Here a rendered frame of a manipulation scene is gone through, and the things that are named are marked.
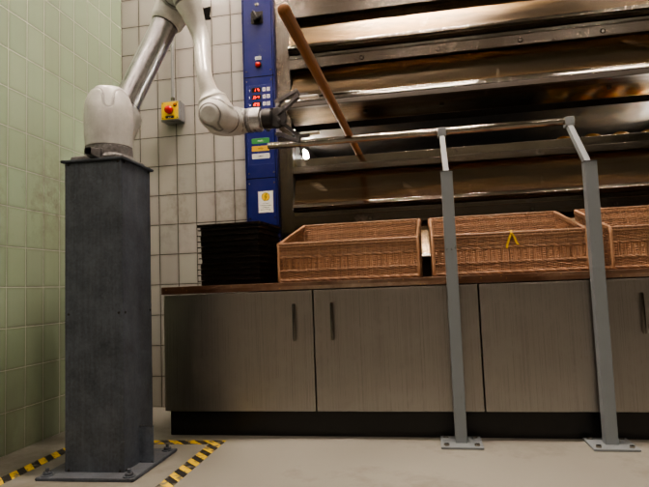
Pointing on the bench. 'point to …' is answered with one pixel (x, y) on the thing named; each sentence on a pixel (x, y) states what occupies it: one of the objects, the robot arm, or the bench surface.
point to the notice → (266, 201)
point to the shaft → (314, 68)
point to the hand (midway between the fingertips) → (316, 114)
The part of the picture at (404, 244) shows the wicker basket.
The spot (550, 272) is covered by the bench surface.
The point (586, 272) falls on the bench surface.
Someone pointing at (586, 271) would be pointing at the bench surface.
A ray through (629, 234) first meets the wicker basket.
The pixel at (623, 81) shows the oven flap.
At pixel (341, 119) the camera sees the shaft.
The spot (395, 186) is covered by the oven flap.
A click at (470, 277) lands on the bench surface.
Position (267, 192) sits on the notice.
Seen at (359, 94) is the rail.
